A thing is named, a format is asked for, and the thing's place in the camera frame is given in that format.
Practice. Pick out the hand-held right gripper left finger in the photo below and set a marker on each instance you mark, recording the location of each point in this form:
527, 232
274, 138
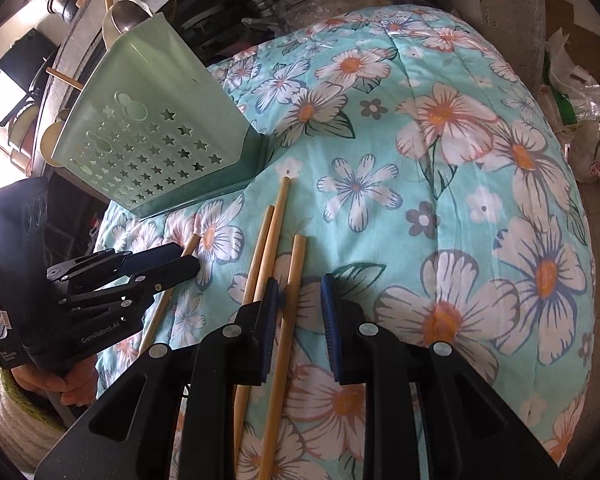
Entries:
270, 310

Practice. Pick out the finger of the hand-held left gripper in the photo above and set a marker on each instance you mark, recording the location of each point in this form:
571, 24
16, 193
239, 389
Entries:
170, 275
145, 256

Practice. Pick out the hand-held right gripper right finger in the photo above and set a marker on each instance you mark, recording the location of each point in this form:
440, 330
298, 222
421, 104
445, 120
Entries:
330, 320

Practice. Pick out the green plastic utensil holder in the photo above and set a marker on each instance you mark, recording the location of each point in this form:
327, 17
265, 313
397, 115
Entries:
145, 90

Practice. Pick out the white plastic spoon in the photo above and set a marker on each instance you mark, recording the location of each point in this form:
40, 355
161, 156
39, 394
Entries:
106, 27

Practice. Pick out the person's left hand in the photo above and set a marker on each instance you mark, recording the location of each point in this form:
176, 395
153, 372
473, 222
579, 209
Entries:
75, 385

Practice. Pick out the floral turquoise blanket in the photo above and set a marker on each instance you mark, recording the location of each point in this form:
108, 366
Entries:
430, 210

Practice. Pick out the steel spoon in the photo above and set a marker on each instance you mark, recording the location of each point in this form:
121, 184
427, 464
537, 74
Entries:
130, 17

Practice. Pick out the steel pots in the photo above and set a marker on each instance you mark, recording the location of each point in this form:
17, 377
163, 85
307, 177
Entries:
265, 2

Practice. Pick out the clear plastic bags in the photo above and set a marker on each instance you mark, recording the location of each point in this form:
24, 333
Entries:
585, 110

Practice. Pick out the cardboard piece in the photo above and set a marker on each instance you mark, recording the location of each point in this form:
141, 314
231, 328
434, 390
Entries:
575, 25

